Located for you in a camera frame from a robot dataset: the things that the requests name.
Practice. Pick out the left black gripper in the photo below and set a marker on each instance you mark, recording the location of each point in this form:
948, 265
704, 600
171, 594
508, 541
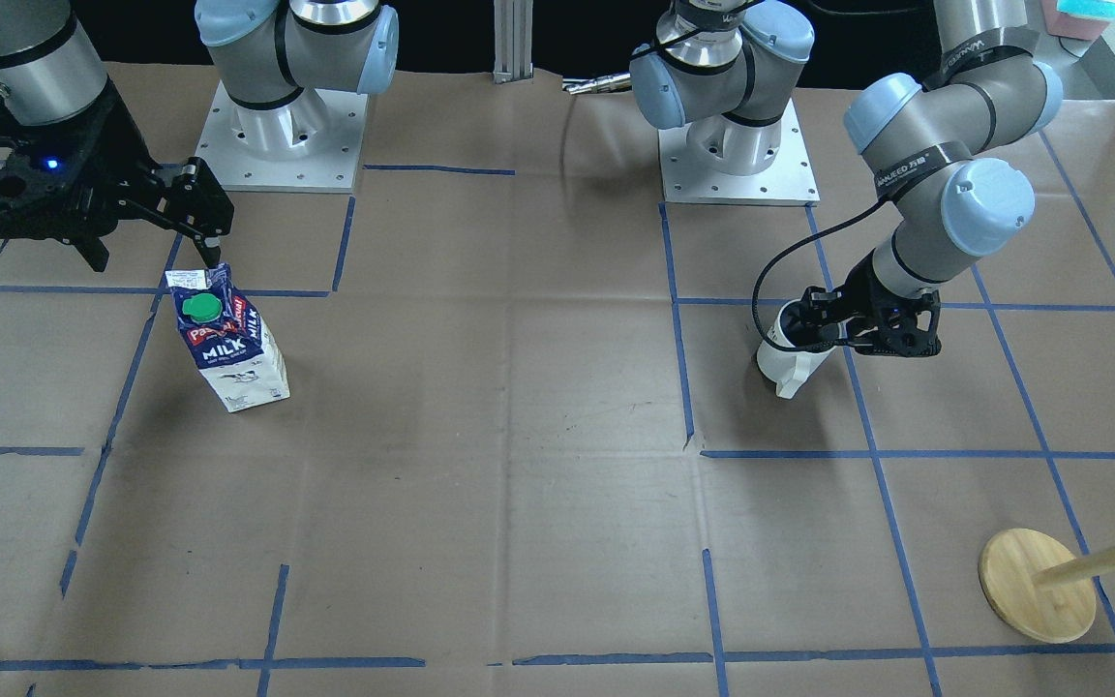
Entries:
865, 293

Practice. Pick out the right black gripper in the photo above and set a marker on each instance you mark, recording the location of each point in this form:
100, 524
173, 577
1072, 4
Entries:
112, 145

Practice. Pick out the white mug grey inside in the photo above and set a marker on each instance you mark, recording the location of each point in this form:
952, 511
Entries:
789, 370

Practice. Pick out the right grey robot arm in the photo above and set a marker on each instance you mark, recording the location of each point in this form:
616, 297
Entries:
73, 162

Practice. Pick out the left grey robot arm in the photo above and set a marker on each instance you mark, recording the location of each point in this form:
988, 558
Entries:
737, 62

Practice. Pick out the blue white milk carton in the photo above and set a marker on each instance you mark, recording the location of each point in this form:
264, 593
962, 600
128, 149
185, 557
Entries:
228, 339

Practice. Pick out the wooden mug tree stand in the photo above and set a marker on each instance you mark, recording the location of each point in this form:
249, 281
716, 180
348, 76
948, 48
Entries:
1038, 586

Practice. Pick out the brown paper table cover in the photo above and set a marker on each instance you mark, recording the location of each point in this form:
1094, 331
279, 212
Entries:
528, 451

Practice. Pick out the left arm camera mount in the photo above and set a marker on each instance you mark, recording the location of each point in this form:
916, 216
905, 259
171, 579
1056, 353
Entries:
894, 325

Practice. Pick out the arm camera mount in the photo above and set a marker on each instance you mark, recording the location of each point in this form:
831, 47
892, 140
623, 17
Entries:
894, 325
37, 181

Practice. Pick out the right arm camera mount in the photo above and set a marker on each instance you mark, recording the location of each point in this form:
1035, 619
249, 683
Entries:
37, 181

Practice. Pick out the aluminium profile post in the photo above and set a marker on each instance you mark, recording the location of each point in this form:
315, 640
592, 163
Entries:
512, 32

